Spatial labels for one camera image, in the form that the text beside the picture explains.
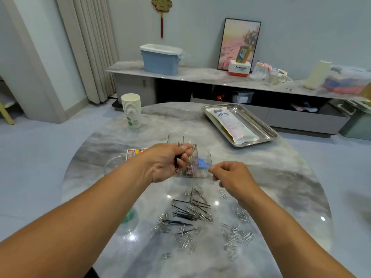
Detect person's right hand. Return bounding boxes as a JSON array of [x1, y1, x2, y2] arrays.
[[209, 161, 262, 209]]

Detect person's left hand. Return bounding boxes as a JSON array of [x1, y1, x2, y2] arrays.
[[138, 143, 194, 184]]

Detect colourful matchbox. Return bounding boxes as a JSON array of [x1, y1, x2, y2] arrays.
[[126, 148, 146, 161]]

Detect clear ribbed organizer box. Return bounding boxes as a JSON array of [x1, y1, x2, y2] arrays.
[[167, 132, 213, 178]]

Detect clear round plastic bowl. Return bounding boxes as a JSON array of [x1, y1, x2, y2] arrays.
[[104, 153, 128, 174]]

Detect clear printed plastic bag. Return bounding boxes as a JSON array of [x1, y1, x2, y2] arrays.
[[211, 106, 260, 144]]

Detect pile of floss picks and clips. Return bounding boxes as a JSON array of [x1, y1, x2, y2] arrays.
[[150, 143, 256, 261]]

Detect metal tray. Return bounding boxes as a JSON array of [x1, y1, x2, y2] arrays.
[[202, 103, 279, 148]]

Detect group of white paper cups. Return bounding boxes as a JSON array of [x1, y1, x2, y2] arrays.
[[121, 93, 143, 129]]

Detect translucent green plastic cup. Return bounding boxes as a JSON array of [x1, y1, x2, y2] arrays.
[[123, 208, 139, 225]]

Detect person's right forearm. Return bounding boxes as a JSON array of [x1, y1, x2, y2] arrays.
[[240, 194, 357, 278]]

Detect person's left forearm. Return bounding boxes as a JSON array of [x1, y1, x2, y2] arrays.
[[0, 156, 154, 278]]

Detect white box in cabinet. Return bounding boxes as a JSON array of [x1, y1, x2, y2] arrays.
[[232, 91, 255, 104]]

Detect grey cabinet with marble top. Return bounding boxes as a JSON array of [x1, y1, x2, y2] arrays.
[[106, 61, 371, 137]]

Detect loose papers in cabinet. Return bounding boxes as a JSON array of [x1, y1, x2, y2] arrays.
[[291, 102, 318, 112]]

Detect blue storage box white lid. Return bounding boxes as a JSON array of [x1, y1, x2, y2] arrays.
[[140, 44, 183, 76]]

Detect clear bag of snacks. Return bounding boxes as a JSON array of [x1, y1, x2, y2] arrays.
[[248, 62, 270, 80]]

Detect white and red small box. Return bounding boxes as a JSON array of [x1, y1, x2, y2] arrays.
[[228, 60, 252, 77]]

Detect small colourful box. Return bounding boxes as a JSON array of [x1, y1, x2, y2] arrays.
[[236, 46, 252, 63]]

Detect cream paper roll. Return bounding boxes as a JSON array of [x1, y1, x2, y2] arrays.
[[304, 60, 333, 90]]

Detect grey green storage bin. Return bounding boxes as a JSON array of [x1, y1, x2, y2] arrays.
[[330, 100, 371, 141]]

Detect beige curtain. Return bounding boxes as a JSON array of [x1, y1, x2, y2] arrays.
[[55, 0, 119, 105]]

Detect framed pink picture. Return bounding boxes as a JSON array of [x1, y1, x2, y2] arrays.
[[217, 18, 262, 71]]

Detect clear storage box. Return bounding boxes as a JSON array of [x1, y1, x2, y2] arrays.
[[323, 65, 371, 95]]

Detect cardboard box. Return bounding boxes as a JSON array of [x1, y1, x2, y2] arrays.
[[359, 83, 371, 102]]

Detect red gold wall hanging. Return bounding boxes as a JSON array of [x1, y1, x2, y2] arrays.
[[151, 0, 174, 39]]

